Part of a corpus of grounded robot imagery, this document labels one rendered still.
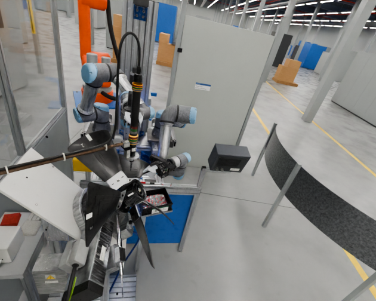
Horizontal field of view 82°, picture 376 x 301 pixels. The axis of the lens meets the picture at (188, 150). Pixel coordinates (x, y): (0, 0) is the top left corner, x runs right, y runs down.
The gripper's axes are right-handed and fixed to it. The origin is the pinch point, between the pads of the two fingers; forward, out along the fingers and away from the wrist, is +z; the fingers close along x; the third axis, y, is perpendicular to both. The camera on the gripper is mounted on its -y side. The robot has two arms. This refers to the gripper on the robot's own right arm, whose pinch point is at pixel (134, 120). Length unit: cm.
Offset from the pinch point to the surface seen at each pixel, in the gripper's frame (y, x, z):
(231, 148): 31, -74, -25
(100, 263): 44, 14, 37
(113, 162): 23.2, 8.6, -1.2
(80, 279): 44, 21, 41
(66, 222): 42, 28, 16
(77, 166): 53, 29, -38
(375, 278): 104, -192, 57
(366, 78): 18, -966, -510
